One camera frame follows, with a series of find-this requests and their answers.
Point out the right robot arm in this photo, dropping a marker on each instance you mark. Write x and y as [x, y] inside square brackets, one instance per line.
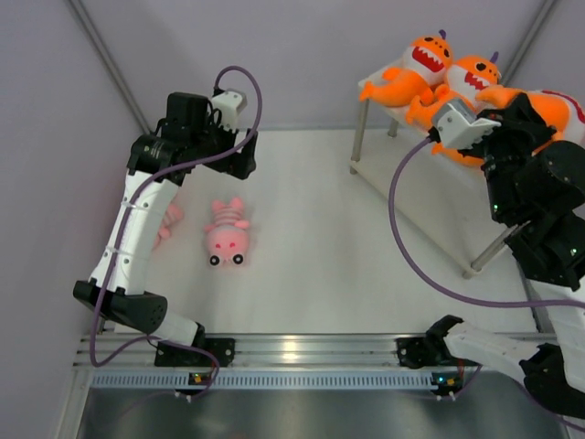
[549, 250]

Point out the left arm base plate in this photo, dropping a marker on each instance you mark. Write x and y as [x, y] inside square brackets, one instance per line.
[222, 348]

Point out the white two-tier shelf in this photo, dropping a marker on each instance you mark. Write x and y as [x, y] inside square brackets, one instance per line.
[446, 201]

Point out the pink striped plush centre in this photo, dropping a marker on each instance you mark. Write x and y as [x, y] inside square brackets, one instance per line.
[227, 235]

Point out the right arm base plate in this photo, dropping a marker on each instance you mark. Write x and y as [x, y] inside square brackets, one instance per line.
[421, 352]

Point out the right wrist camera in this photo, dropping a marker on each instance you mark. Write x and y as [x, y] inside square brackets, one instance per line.
[459, 127]

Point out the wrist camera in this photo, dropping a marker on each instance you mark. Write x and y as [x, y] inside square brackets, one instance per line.
[228, 105]
[459, 127]

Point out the orange shark plush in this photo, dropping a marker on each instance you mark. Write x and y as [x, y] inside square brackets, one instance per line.
[422, 68]
[457, 157]
[464, 79]
[559, 110]

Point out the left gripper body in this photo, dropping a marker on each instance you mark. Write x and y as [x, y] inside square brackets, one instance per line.
[212, 138]

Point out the white slotted cable duct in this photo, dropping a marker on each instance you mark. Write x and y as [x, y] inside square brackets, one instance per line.
[267, 380]

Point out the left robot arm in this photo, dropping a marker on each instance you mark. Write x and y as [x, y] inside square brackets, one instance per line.
[116, 288]

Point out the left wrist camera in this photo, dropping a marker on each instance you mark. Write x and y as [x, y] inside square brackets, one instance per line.
[228, 105]

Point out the aluminium rail frame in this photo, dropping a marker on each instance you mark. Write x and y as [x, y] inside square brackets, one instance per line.
[369, 351]

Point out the pink striped plush near wall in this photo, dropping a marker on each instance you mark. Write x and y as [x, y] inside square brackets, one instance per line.
[172, 216]

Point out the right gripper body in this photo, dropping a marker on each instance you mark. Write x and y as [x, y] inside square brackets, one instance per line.
[510, 149]

